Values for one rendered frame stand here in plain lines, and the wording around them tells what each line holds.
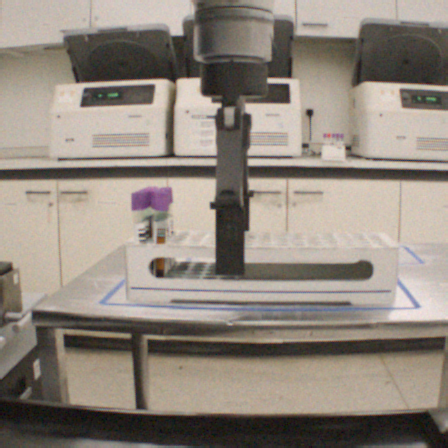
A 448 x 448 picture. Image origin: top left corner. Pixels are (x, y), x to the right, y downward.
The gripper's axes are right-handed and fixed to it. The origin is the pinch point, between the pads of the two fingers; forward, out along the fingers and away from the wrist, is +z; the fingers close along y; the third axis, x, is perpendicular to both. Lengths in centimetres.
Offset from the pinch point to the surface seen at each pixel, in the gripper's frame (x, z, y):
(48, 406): 10.4, 5.9, -32.2
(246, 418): -3.2, 5.9, -31.7
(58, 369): 18.1, 12.3, -10.6
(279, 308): -5.2, 5.5, -6.5
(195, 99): 31, -28, 194
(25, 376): 33.5, 24.1, 12.5
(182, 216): 36, 23, 191
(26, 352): 33.5, 20.6, 14.1
